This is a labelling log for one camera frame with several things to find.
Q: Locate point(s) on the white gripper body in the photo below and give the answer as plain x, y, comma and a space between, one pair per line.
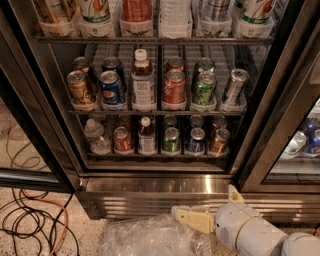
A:
234, 221

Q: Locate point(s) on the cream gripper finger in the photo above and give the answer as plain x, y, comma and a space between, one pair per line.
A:
234, 195
197, 217

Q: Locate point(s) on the green can bottom shelf front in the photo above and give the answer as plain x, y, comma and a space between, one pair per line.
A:
171, 141

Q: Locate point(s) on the green can shelf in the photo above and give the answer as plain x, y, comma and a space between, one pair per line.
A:
171, 141
203, 89
170, 121
203, 64

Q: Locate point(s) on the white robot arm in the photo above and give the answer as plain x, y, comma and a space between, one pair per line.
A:
296, 244

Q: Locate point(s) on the brown can bottom shelf front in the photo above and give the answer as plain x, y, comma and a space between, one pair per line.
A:
219, 141

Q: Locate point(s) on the brown can shelf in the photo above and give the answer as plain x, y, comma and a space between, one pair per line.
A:
219, 141
218, 121

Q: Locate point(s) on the blue can bottom shelf front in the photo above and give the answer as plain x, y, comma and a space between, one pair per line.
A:
195, 141

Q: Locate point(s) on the blue can shelf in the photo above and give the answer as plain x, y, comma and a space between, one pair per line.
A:
196, 121
195, 141

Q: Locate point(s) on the right glass fridge door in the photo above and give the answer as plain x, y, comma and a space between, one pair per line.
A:
283, 98

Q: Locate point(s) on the glass fridge door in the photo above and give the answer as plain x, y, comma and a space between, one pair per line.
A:
33, 150
283, 98

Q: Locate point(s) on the brown can bottom shelf rear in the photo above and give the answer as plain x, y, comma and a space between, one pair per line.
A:
218, 121

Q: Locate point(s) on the blue can bottom shelf rear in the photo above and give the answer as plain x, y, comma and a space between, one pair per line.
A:
196, 121

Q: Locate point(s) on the white can behind right door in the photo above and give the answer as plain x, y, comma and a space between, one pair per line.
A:
293, 147

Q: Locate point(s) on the tea bottle bottom shelf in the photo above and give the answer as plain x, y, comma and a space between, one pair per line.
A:
146, 134

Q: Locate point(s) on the tea bottle shelf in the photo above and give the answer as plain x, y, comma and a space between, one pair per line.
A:
143, 87
146, 134

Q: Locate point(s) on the green can bottom shelf rear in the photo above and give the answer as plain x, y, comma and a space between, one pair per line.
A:
170, 121

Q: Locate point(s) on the blue can behind right door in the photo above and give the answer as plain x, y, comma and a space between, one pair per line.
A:
312, 146

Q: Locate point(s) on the green can middle shelf front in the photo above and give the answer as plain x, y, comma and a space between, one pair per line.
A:
203, 89

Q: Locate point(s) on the red can bottom shelf front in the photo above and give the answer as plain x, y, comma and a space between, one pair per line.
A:
122, 139

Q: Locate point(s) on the red can shelf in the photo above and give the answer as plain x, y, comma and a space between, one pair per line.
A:
175, 62
122, 139
174, 87

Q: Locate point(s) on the slim silver can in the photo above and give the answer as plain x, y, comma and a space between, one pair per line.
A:
237, 80

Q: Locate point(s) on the clear water bottle bottom shelf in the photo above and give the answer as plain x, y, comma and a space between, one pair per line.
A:
98, 140

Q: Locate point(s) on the red can middle shelf front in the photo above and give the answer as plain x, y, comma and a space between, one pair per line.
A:
174, 87

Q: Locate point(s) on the steel fridge cabinet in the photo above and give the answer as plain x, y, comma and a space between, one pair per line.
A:
125, 185

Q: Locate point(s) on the green can middle shelf rear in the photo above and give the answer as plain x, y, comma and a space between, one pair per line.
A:
203, 64

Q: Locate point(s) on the red can middle shelf rear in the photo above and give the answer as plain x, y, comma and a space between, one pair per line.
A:
175, 62

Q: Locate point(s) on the tea bottle middle shelf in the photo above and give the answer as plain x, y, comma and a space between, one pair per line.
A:
143, 87

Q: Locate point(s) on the blue pepsi can front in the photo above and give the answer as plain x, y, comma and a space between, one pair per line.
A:
112, 88

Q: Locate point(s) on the blue pepsi can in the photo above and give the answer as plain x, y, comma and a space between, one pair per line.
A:
112, 63
112, 88

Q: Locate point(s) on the left glass fridge door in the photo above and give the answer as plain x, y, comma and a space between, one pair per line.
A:
33, 150

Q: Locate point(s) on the blue pepsi can rear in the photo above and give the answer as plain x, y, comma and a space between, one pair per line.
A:
112, 63

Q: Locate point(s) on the gold can middle shelf front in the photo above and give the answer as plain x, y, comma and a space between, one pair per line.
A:
80, 87

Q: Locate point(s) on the gold can shelf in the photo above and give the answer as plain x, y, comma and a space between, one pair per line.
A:
84, 64
80, 87

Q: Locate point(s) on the white green can top right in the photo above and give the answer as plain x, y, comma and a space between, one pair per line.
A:
257, 11

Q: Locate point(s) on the white green can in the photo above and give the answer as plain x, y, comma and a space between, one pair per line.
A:
257, 11
94, 11

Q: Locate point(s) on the silver can top shelf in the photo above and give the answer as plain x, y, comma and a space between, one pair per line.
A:
213, 10

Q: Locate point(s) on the clear bottle top shelf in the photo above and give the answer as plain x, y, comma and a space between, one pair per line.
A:
175, 12

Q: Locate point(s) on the gold can middle shelf rear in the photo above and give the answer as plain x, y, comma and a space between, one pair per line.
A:
84, 64

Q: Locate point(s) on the orange bottle top shelf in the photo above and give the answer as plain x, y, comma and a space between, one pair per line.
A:
137, 10

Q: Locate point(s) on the white green can top left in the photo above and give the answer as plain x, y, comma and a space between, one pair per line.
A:
94, 11

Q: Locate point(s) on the tan can top shelf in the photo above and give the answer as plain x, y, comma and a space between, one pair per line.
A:
55, 11

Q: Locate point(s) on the clear plastic bag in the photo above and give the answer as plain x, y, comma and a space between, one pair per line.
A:
155, 236

